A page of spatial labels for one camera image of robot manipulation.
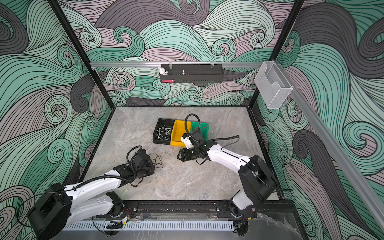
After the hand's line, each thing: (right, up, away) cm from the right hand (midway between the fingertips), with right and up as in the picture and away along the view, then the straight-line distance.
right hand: (180, 157), depth 83 cm
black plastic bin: (-11, +18, +27) cm, 34 cm away
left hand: (-15, -6, +3) cm, 16 cm away
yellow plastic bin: (-3, +13, +22) cm, 26 cm away
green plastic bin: (+16, +15, +17) cm, 28 cm away
